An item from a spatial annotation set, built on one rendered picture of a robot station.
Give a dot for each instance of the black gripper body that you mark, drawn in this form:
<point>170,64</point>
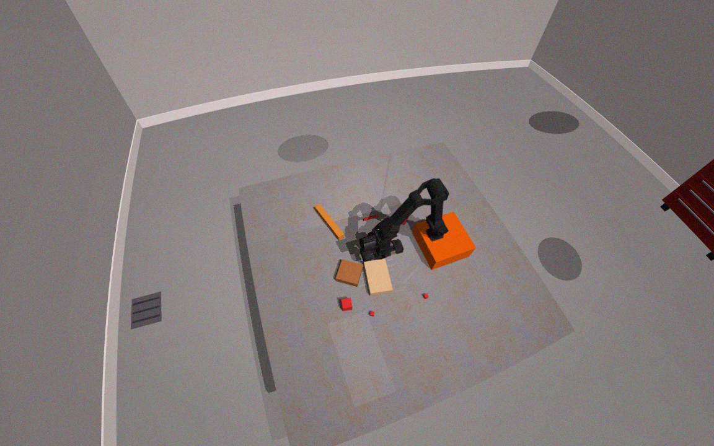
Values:
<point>397,246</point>

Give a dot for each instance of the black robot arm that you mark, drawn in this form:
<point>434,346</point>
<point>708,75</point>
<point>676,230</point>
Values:
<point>388,228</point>

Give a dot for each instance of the orange rectangular bar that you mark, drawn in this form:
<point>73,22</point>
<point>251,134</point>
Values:
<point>329,222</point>

